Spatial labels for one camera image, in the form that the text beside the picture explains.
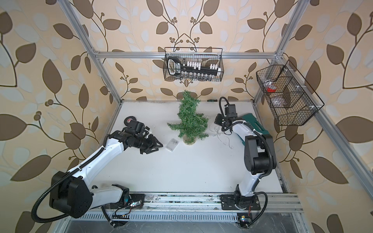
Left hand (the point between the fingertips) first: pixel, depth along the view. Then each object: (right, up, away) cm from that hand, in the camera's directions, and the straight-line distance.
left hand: (159, 144), depth 79 cm
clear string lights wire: (+39, +1, +20) cm, 44 cm away
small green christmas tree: (+18, +11, 0) cm, 21 cm away
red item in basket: (+63, +31, +2) cm, 70 cm away
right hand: (+35, +13, +18) cm, 42 cm away
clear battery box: (+4, -3, +17) cm, 18 cm away
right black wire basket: (+70, +24, -5) cm, 74 cm away
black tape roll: (-30, +13, +29) cm, 44 cm away
